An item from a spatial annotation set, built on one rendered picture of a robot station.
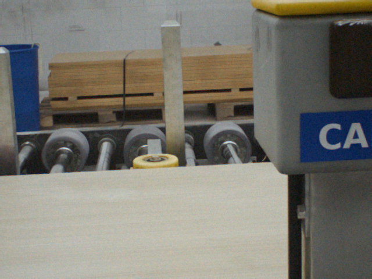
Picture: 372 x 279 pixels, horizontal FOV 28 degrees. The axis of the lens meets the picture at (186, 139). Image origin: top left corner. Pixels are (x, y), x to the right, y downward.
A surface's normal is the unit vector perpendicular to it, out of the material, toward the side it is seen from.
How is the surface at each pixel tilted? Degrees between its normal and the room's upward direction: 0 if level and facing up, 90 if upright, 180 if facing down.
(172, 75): 90
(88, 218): 0
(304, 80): 90
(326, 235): 90
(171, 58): 90
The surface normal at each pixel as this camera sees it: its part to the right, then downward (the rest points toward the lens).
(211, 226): -0.04, -0.98
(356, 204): 0.05, 0.22
